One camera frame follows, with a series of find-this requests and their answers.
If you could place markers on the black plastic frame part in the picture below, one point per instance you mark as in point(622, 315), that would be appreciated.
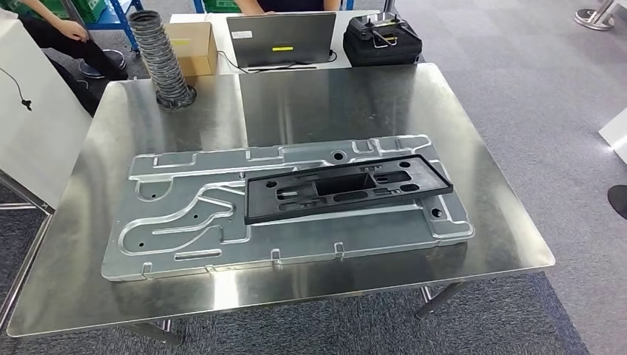
point(257, 206)

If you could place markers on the stainless steel workbench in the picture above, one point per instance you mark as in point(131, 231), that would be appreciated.
point(343, 108)

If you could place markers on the blue steel shelf rack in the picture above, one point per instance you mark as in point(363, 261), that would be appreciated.
point(124, 24)

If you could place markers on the stamped grey metal plate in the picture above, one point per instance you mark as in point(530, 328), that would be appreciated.
point(294, 236)

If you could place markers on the black carrying case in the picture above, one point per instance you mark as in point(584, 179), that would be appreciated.
point(382, 56)

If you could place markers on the grey laptop with yellow sticker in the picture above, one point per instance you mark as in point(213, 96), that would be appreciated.
point(279, 34)

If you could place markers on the black remote controller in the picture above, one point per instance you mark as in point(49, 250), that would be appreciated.
point(362, 30)

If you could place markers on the brown cardboard box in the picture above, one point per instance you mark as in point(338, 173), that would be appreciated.
point(196, 49)

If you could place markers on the white desk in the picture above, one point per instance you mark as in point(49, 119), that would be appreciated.
point(221, 29)

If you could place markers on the green plastic crate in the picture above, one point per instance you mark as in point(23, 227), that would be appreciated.
point(95, 9)
point(220, 5)

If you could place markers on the chrome stool base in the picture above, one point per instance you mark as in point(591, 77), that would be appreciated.
point(117, 61)

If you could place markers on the person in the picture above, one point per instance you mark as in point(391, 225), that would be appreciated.
point(73, 49)

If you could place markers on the white partition panel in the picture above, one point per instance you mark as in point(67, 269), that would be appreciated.
point(617, 134)
point(44, 137)

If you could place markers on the chrome stanchion base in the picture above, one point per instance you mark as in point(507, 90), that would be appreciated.
point(592, 19)

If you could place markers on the black stanchion post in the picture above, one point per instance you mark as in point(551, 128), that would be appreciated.
point(619, 201)

